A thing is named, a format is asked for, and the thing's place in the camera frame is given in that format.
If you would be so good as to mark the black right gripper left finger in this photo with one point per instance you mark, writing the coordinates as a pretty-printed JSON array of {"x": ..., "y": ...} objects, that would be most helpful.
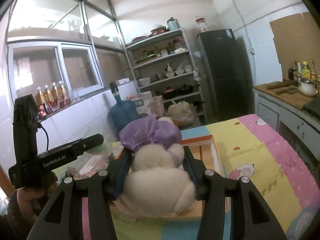
[{"x": 61, "y": 217}]

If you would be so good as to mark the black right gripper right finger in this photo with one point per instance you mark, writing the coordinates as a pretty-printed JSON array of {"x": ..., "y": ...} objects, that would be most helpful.
[{"x": 251, "y": 217}]

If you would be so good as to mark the white plush purple hat doll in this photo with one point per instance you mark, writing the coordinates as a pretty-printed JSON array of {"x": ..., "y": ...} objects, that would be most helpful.
[{"x": 157, "y": 185}]

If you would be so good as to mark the left hand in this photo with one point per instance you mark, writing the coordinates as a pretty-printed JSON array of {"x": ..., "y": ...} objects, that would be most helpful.
[{"x": 21, "y": 214}]

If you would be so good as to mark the smartphone on window sill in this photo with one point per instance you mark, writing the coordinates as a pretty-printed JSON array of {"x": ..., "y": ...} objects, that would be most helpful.
[{"x": 43, "y": 110}]

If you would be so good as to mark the orange drink bottle pack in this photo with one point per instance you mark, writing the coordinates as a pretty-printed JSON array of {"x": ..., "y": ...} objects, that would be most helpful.
[{"x": 55, "y": 96}]

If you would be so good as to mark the grey kitchen counter cabinet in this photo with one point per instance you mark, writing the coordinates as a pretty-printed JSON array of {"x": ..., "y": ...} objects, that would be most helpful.
[{"x": 287, "y": 109}]

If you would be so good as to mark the blue water jug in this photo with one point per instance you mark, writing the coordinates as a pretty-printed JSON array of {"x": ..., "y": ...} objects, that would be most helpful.
[{"x": 123, "y": 112}]

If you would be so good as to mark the white plastic bag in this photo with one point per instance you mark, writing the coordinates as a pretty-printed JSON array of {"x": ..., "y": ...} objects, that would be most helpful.
[{"x": 181, "y": 114}]

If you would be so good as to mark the white bowl on counter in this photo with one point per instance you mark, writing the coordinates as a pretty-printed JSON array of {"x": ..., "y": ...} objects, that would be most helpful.
[{"x": 307, "y": 88}]

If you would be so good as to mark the black refrigerator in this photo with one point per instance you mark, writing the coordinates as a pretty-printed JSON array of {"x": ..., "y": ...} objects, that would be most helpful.
[{"x": 226, "y": 75}]

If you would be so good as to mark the white metal shelf rack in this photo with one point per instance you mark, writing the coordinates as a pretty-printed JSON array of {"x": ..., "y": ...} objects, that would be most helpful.
[{"x": 163, "y": 65}]

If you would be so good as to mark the brown cardboard wall panel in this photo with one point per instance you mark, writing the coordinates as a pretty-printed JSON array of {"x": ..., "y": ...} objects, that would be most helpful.
[{"x": 296, "y": 38}]

